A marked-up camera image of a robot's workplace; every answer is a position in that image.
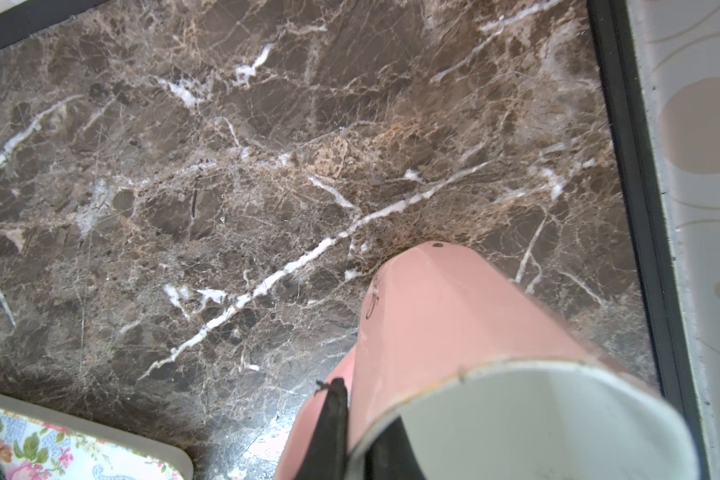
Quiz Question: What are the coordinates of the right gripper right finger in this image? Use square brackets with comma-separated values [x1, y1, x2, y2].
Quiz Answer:
[364, 417, 425, 480]

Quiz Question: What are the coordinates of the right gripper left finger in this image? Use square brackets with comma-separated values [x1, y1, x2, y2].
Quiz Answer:
[295, 377, 349, 480]

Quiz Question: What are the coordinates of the pink ceramic mug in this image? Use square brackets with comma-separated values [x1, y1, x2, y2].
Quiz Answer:
[275, 242, 701, 479]

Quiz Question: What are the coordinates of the floral rectangular tray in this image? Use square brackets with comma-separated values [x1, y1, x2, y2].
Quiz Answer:
[0, 395, 194, 479]

